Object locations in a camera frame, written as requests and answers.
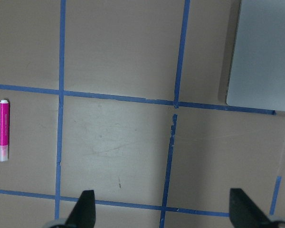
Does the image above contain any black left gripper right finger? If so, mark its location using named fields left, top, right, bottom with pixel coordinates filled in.
left=229, top=188, right=271, bottom=228

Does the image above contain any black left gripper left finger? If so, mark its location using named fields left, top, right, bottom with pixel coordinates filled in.
left=64, top=190, right=96, bottom=228

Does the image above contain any pink highlighter pen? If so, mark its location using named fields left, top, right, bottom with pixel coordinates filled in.
left=0, top=99, right=10, bottom=162

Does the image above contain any silver grey notebook laptop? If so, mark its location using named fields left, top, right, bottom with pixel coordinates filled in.
left=226, top=0, right=285, bottom=112

